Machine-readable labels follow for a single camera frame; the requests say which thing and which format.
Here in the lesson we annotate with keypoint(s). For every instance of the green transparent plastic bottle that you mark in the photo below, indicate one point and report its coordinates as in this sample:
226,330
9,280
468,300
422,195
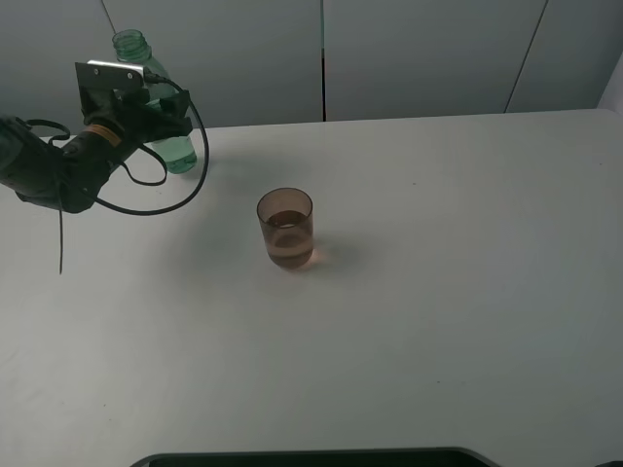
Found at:
131,47

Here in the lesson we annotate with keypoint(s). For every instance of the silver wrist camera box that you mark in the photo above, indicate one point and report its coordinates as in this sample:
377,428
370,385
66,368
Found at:
102,75

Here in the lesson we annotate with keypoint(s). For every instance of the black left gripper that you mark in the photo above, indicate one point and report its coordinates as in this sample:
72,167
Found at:
118,116

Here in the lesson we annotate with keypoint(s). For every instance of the pink transparent cup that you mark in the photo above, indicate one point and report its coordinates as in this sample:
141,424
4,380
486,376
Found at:
285,218

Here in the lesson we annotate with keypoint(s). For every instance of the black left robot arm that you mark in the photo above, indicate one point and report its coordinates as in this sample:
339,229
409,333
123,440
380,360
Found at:
69,178

